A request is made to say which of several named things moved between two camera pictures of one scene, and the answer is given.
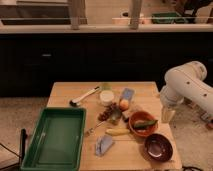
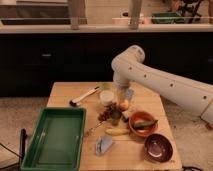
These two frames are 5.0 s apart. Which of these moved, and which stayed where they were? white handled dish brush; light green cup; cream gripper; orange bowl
Moved: cream gripper
Stayed: light green cup; orange bowl; white handled dish brush
